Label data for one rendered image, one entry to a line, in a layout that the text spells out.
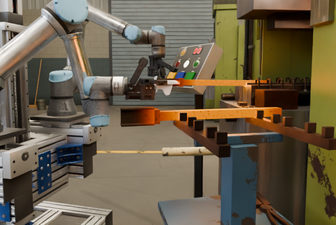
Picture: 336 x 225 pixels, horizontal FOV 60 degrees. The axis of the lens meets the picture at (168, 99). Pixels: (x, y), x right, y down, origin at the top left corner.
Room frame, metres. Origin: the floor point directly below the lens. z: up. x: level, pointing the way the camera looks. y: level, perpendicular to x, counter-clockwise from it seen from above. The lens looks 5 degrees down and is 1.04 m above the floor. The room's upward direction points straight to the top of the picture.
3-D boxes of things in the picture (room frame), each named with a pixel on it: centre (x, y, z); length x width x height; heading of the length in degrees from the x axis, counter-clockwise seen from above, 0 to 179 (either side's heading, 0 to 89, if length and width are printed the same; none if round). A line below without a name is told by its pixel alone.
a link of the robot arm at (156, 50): (1.60, 0.05, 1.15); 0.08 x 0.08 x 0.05
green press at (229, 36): (6.36, -1.91, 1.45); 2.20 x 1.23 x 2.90; 90
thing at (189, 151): (1.53, -0.19, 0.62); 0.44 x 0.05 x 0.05; 94
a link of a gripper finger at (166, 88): (1.12, 0.00, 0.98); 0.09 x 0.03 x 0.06; 92
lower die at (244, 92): (1.21, -0.51, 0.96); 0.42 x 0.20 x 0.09; 94
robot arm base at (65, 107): (1.54, 0.56, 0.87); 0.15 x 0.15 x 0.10
